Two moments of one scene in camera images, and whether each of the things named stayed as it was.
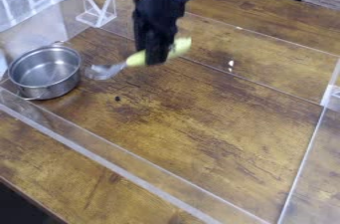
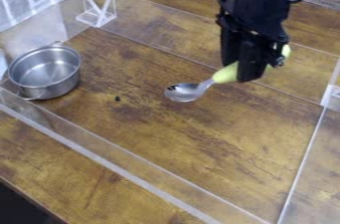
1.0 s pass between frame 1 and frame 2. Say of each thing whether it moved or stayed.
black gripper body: moved
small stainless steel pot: stayed
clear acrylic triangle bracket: stayed
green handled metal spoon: moved
